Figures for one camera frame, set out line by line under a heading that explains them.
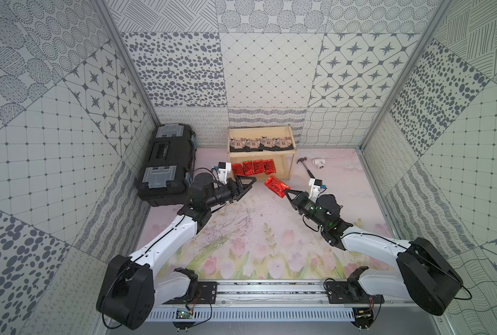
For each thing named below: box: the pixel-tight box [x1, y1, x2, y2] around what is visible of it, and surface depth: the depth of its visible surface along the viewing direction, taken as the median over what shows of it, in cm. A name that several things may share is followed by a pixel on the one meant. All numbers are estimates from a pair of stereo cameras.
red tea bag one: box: [231, 163, 246, 177], surface depth 109 cm
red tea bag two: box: [242, 160, 255, 177], surface depth 109 cm
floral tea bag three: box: [264, 136, 273, 148], surface depth 95 cm
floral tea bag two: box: [249, 139, 259, 149], surface depth 95 cm
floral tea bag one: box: [228, 137, 247, 149], surface depth 95 cm
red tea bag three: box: [253, 159, 265, 175], surface depth 109 cm
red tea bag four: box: [263, 159, 277, 175], surface depth 110 cm
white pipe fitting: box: [312, 158, 326, 170], surface depth 113 cm
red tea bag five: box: [263, 175, 292, 199], surface depth 83 cm
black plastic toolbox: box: [136, 122, 198, 207], surface depth 93 cm
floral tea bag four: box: [279, 137, 289, 149], surface depth 95 cm
